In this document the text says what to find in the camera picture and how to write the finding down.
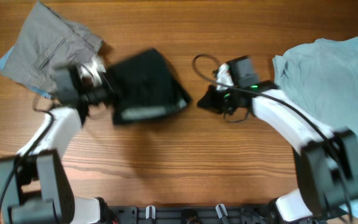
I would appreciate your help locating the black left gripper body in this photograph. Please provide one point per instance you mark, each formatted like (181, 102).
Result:
(100, 94)

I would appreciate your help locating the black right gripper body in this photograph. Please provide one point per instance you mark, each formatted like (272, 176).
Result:
(229, 100)

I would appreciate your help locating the black shorts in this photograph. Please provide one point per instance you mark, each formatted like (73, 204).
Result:
(144, 87)

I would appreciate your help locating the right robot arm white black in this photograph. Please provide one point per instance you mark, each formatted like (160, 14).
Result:
(326, 159)

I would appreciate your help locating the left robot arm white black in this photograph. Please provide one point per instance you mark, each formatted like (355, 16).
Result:
(33, 184)

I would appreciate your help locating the folded grey shorts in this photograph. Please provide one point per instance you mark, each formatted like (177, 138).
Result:
(48, 40)

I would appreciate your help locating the folded light blue cloth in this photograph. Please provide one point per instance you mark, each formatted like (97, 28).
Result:
(36, 90)

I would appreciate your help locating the light blue t-shirt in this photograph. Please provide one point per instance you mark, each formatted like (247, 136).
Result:
(322, 79)

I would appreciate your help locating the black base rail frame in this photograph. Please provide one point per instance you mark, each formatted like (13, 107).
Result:
(194, 213)

